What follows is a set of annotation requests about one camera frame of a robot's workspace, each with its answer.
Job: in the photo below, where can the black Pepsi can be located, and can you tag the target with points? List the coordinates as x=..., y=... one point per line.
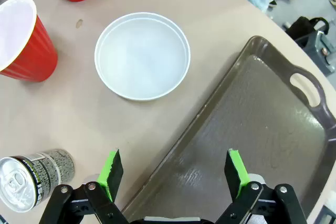
x=39, y=171

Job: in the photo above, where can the white plastic bowl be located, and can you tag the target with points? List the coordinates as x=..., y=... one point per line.
x=141, y=56

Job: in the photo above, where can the grey metal table foot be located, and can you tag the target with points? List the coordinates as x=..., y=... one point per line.
x=323, y=56

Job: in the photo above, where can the black bag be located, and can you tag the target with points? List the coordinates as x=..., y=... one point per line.
x=302, y=30

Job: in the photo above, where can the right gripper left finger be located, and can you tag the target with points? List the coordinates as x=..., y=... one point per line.
x=116, y=171

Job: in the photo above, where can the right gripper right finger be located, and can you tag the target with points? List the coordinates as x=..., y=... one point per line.
x=232, y=171

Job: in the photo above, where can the brown plastic serving tray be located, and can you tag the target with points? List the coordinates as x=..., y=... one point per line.
x=249, y=119

